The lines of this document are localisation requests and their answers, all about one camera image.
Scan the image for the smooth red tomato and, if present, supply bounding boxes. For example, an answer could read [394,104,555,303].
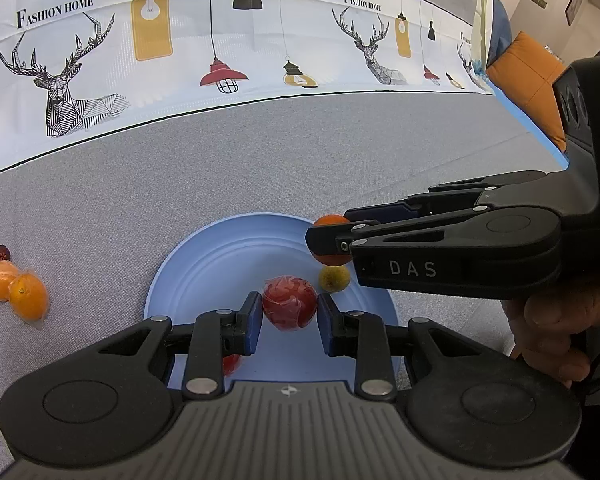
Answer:
[222,354,242,377]

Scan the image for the yellow-green small round fruit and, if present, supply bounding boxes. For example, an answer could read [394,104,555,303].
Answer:
[318,266,351,294]

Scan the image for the crinkly red tomato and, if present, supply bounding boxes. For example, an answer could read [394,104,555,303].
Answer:
[262,275,317,330]

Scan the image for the bare orange mandarin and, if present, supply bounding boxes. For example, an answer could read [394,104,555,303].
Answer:
[312,214,351,266]

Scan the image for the plastic orange mandarin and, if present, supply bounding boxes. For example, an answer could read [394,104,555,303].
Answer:
[8,272,50,322]

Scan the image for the person's right hand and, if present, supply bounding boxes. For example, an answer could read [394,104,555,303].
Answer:
[501,288,600,387]

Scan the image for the blue round plate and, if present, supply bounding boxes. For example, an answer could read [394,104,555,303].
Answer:
[142,212,400,390]

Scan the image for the orange cushion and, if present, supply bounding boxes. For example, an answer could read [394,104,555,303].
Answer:
[486,32,567,153]

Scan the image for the grey deer print sofa cover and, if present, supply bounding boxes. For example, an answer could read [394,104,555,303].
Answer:
[0,0,571,476]

